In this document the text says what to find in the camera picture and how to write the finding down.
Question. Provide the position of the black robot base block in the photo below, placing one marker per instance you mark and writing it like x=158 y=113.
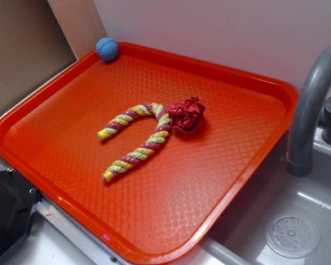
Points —
x=18 y=203

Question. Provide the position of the crumpled red paper ball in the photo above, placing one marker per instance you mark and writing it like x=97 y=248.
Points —
x=187 y=117

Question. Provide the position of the orange plastic tray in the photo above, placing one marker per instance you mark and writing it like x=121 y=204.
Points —
x=161 y=209

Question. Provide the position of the blue dimpled rubber ball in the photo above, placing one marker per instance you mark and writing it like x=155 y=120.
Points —
x=107 y=49

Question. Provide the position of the grey curved faucet spout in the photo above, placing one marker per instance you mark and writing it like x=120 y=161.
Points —
x=308 y=114

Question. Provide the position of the grey plastic sink basin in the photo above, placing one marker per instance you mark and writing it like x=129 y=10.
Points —
x=238 y=235

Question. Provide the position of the brown cardboard panel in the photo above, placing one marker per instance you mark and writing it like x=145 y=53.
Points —
x=33 y=49

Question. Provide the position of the round sink drain cover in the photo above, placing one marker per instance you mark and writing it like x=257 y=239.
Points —
x=292 y=236

